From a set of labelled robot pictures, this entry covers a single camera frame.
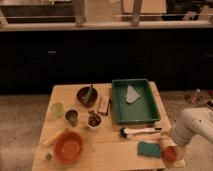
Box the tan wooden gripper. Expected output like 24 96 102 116
159 139 177 161

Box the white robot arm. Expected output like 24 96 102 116
162 107 213 162

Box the green utensil in bowl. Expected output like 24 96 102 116
84 84 93 103

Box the dark brown bowl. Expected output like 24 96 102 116
77 86 98 107

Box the red bowl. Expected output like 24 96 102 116
53 131 84 164

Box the green sponge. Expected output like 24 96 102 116
137 142 161 158

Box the green plastic tray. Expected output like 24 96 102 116
112 79 160 125

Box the grey folded cloth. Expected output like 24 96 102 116
125 85 140 104

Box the wooden block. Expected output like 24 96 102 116
98 96 110 115

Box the white cup with red contents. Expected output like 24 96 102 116
86 112 102 131

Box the dark metal cup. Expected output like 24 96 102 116
65 110 78 126

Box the light green cup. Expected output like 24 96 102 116
50 102 64 117

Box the yellow banana shaped object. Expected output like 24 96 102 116
42 129 66 147

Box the small grey object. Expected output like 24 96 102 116
44 152 53 161

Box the white handled dish brush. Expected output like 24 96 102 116
120 127 162 138

